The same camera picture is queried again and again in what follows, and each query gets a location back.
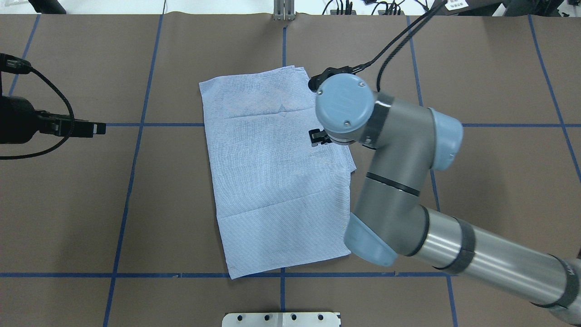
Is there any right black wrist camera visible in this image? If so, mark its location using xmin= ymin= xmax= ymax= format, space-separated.
xmin=308 ymin=66 xmax=354 ymax=93

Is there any light blue striped shirt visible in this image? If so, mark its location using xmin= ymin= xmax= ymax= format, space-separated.
xmin=199 ymin=66 xmax=356 ymax=279

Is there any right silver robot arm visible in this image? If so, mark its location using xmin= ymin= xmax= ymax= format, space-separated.
xmin=308 ymin=72 xmax=580 ymax=327

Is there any aluminium frame post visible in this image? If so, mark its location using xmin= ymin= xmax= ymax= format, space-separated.
xmin=273 ymin=0 xmax=296 ymax=21

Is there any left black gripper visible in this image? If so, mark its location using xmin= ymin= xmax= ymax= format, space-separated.
xmin=0 ymin=96 xmax=107 ymax=144

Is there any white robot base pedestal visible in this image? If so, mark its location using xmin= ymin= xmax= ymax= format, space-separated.
xmin=222 ymin=311 xmax=342 ymax=327

